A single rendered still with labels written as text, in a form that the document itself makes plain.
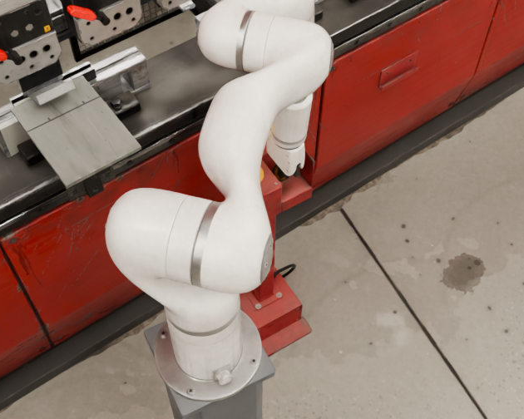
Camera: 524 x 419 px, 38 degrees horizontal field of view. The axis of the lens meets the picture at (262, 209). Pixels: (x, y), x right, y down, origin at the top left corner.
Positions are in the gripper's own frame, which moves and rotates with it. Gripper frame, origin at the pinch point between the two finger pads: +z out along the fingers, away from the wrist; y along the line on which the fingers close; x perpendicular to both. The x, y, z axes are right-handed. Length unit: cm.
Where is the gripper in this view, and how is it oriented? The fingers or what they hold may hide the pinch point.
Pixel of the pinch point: (284, 170)
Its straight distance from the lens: 191.2
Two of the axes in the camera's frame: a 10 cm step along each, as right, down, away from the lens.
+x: 8.2, -4.8, 3.1
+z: -0.4, 4.9, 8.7
